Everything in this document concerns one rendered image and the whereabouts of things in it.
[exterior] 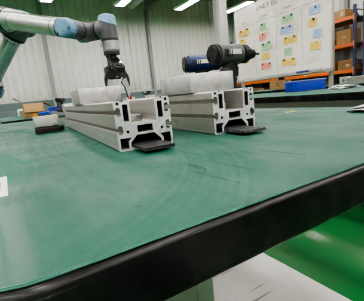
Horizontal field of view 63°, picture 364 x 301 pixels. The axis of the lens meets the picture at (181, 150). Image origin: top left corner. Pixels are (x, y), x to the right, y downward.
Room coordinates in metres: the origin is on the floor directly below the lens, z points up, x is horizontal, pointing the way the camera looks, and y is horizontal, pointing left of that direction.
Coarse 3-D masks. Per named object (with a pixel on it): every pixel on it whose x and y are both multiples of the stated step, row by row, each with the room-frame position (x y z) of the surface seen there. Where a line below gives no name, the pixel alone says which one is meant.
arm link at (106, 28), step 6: (102, 18) 1.33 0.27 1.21; (108, 18) 1.34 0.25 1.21; (114, 18) 1.36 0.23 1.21; (96, 24) 1.35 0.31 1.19; (102, 24) 1.34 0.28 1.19; (108, 24) 1.33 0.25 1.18; (114, 24) 1.35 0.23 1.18; (96, 30) 1.35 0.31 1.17; (102, 30) 1.34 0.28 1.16; (108, 30) 1.33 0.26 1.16; (114, 30) 1.35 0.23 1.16; (102, 36) 1.34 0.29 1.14; (108, 36) 1.33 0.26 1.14; (114, 36) 1.34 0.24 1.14
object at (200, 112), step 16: (176, 96) 0.71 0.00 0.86; (192, 96) 0.64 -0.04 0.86; (208, 96) 0.58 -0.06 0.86; (224, 96) 0.66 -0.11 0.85; (240, 96) 0.61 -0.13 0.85; (176, 112) 0.71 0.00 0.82; (192, 112) 0.64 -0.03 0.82; (208, 112) 0.59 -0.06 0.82; (224, 112) 0.58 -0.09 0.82; (240, 112) 0.60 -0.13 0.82; (176, 128) 0.72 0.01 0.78; (192, 128) 0.65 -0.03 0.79; (208, 128) 0.59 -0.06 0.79
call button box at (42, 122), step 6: (48, 114) 1.05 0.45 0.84; (54, 114) 1.09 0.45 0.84; (36, 120) 1.02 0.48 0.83; (42, 120) 1.02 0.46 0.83; (48, 120) 1.03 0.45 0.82; (54, 120) 1.04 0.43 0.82; (36, 126) 1.01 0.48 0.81; (42, 126) 1.02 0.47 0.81; (48, 126) 1.03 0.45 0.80; (54, 126) 1.04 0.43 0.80; (60, 126) 1.08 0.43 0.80; (36, 132) 1.01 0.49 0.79; (42, 132) 1.02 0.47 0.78; (48, 132) 1.03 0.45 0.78
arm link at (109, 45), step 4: (108, 40) 1.33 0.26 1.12; (112, 40) 1.34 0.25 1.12; (116, 40) 1.35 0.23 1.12; (104, 44) 1.34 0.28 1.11; (108, 44) 1.33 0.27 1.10; (112, 44) 1.34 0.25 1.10; (116, 44) 1.35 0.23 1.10; (104, 48) 1.34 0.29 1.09; (108, 48) 1.33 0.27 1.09; (112, 48) 1.33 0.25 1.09; (116, 48) 1.34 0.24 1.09
